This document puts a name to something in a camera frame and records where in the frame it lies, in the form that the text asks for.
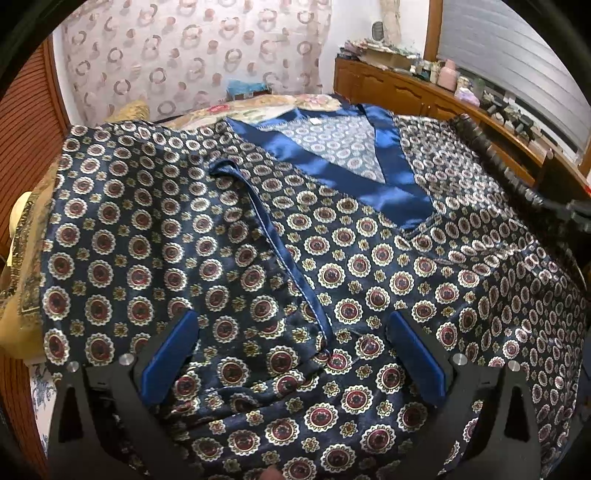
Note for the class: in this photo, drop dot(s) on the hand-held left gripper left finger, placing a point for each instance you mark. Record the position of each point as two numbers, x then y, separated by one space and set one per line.
170 357

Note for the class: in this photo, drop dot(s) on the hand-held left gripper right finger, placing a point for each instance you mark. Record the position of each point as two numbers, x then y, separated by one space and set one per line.
418 362

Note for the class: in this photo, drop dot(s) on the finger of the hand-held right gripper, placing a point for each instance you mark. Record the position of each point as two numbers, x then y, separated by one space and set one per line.
496 154

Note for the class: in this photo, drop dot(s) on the navy patterned satin top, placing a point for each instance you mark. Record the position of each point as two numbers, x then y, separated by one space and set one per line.
277 258

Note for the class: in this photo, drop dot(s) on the black metal tool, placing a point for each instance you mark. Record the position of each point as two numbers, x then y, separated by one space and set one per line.
505 115

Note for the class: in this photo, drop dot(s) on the lilac packet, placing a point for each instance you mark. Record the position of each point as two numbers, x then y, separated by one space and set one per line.
467 96

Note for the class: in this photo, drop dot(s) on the pink bottle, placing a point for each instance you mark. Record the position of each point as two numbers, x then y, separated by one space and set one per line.
448 74

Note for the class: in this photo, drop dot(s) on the grey window blind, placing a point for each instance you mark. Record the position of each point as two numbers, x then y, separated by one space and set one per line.
508 50

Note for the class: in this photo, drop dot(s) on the wooden cabinet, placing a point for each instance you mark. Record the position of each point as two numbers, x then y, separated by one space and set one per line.
406 94

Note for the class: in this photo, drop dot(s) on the blue floral bed sheet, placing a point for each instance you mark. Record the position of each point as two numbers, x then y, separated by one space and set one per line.
44 415

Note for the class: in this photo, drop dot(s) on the cardboard box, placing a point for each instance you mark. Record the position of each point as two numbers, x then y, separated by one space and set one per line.
388 57

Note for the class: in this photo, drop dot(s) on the yellow sunflower pillow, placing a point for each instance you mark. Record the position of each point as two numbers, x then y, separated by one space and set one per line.
18 314

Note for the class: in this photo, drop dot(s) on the cream tied curtain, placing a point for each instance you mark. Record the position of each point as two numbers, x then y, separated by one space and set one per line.
401 21

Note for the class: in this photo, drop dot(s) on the pale yellow cushion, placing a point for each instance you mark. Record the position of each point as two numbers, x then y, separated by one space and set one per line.
23 212

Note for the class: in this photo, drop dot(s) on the pink floral blanket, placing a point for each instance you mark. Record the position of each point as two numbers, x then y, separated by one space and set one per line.
258 106

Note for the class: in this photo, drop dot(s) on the teal box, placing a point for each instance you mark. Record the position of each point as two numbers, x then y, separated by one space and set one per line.
247 88

